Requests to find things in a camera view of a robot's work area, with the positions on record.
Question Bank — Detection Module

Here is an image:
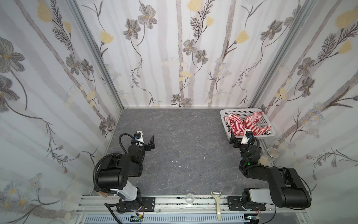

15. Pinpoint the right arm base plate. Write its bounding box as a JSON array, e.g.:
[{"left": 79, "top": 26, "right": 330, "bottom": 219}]
[{"left": 227, "top": 196, "right": 266, "bottom": 211}]

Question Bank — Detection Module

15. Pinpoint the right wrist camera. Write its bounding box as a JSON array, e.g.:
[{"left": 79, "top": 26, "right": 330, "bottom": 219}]
[{"left": 241, "top": 129, "right": 254, "bottom": 144}]

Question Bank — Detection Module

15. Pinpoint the cream vegetable peeler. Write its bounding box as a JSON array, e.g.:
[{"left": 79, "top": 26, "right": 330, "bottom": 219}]
[{"left": 211, "top": 191, "right": 222, "bottom": 221}]

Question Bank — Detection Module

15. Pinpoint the clear glass cup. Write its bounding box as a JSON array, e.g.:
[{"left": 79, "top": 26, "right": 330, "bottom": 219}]
[{"left": 185, "top": 193, "right": 195, "bottom": 206}]

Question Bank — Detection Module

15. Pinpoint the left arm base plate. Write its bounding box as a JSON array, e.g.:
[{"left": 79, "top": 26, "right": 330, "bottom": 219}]
[{"left": 115, "top": 197, "right": 156, "bottom": 214}]

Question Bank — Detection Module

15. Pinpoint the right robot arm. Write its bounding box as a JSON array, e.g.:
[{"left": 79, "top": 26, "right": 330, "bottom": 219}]
[{"left": 229, "top": 129, "right": 312, "bottom": 211}]

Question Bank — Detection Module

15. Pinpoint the aluminium front rail frame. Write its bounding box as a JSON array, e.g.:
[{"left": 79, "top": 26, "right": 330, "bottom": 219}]
[{"left": 76, "top": 195, "right": 312, "bottom": 224}]

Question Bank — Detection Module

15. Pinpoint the glass jar with lid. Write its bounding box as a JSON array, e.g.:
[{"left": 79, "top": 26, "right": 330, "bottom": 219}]
[{"left": 259, "top": 147, "right": 280, "bottom": 166}]

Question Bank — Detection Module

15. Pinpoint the red white striped tank top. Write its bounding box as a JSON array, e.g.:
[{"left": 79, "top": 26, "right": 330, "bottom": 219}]
[{"left": 224, "top": 112, "right": 272, "bottom": 136}]

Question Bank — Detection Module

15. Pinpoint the white plastic basket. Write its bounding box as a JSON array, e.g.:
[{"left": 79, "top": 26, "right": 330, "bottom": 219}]
[{"left": 220, "top": 108, "right": 276, "bottom": 139}]

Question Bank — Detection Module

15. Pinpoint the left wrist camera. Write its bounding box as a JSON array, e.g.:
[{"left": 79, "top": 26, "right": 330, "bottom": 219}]
[{"left": 134, "top": 131, "right": 144, "bottom": 146}]

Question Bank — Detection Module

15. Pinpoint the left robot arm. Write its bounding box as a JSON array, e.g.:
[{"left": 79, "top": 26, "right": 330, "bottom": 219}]
[{"left": 92, "top": 131, "right": 155, "bottom": 214}]

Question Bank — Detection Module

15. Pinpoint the black corrugated cable hose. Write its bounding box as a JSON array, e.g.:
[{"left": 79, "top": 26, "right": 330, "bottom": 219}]
[{"left": 92, "top": 153, "right": 124, "bottom": 197}]

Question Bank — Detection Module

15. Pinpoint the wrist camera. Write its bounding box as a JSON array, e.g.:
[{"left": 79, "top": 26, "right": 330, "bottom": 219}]
[
  {"left": 134, "top": 131, "right": 144, "bottom": 146},
  {"left": 241, "top": 129, "right": 254, "bottom": 144}
]

